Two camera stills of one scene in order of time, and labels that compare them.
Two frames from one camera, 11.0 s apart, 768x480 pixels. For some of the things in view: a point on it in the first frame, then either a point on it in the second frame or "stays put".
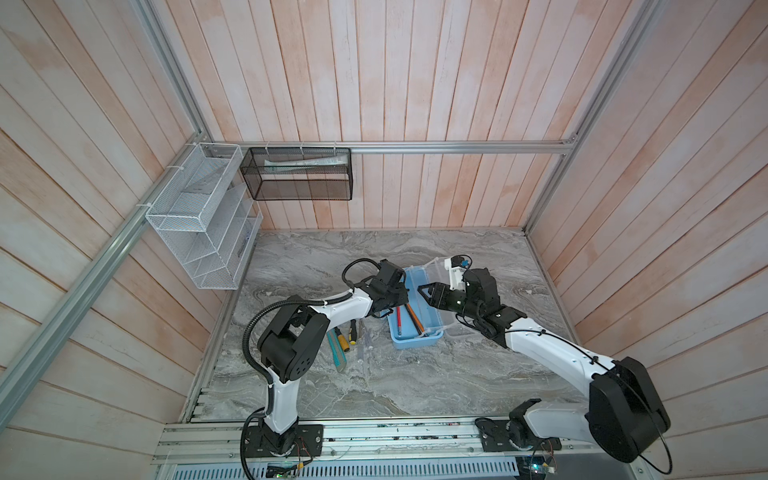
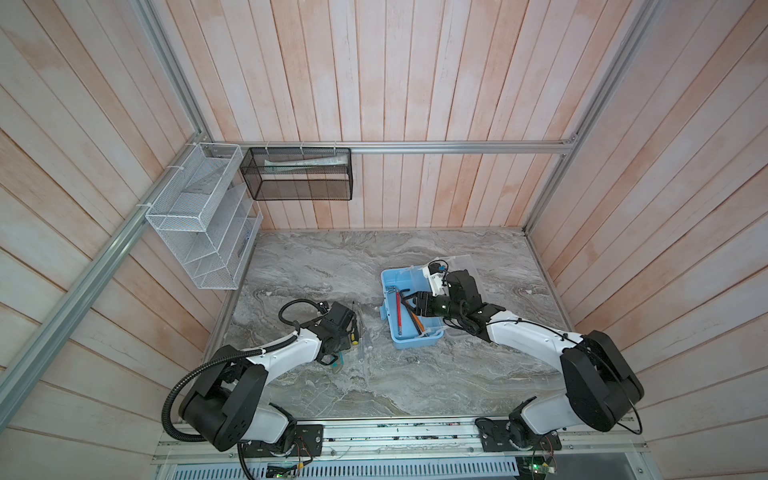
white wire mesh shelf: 208,213 stays put
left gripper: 403,298 → 345,343
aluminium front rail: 223,440 stays put
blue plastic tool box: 419,324 stays put
